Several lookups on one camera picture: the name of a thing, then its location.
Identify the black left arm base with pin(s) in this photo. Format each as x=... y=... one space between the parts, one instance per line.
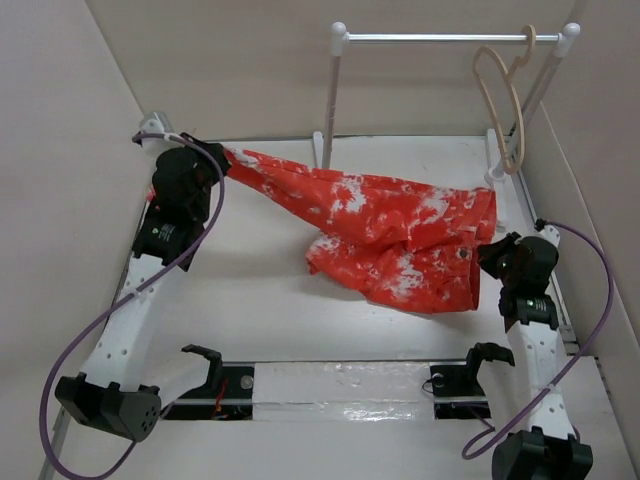
x=226 y=394

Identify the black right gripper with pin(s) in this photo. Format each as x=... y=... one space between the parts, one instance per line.
x=489 y=252

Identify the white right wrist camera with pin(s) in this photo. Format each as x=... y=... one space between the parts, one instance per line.
x=547 y=231

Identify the red white patterned trousers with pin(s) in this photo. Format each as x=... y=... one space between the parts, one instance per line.
x=402 y=244

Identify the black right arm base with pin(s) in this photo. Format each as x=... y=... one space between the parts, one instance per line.
x=453 y=384

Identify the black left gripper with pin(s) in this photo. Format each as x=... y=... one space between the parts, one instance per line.
x=217 y=150

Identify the white clothes rack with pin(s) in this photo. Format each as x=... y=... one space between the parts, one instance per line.
x=510 y=53

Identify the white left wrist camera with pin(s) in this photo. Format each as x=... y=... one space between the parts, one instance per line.
x=155 y=122

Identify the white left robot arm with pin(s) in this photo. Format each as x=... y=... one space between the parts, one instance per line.
x=115 y=392

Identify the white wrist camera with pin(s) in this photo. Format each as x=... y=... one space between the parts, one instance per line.
x=155 y=122
x=547 y=231

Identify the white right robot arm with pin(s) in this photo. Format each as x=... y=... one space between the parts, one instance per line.
x=536 y=438

